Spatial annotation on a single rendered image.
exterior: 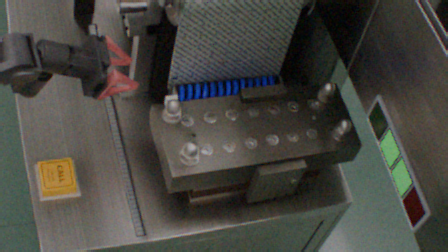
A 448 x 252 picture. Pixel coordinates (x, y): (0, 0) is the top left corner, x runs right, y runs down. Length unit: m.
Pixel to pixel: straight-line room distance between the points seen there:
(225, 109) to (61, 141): 0.34
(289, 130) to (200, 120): 0.18
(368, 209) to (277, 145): 1.29
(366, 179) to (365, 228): 0.21
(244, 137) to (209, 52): 0.17
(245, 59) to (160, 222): 0.35
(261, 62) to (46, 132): 0.46
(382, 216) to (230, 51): 1.40
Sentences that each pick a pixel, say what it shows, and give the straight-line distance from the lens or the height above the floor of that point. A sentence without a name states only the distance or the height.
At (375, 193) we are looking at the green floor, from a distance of 2.68.
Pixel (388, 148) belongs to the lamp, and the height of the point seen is 1.18.
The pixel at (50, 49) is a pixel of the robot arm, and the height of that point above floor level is 1.20.
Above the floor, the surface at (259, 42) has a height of 1.14.
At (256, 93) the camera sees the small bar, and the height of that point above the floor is 1.05.
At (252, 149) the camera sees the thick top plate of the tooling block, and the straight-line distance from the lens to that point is 1.36.
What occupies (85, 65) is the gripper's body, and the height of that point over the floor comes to 1.15.
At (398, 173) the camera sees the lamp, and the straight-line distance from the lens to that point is 1.25.
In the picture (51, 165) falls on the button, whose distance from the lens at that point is 1.43.
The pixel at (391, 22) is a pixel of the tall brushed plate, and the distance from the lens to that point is 1.22.
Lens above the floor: 2.15
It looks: 56 degrees down
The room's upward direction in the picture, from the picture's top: 11 degrees clockwise
